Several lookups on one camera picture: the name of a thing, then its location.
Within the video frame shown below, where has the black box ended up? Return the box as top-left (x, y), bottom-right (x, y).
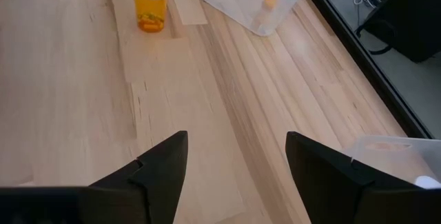
top-left (361, 0), bottom-right (441, 63)

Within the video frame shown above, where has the orange pill bottle white cap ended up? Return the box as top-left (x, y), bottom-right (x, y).
top-left (413, 174), bottom-right (441, 190)
top-left (131, 0), bottom-right (172, 34)

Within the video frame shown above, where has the clear plastic bin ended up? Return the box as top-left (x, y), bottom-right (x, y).
top-left (342, 134), bottom-right (441, 190)
top-left (183, 0), bottom-right (317, 38)

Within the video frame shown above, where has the black aluminium rig frame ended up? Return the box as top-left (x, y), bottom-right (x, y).
top-left (305, 0), bottom-right (434, 140)

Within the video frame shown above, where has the coiled black cable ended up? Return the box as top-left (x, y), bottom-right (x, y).
top-left (353, 19), bottom-right (393, 56)

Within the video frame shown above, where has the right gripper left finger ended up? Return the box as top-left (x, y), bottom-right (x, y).
top-left (0, 130), bottom-right (189, 224)

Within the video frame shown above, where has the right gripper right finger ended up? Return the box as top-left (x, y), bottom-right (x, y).
top-left (285, 131), bottom-right (441, 224)

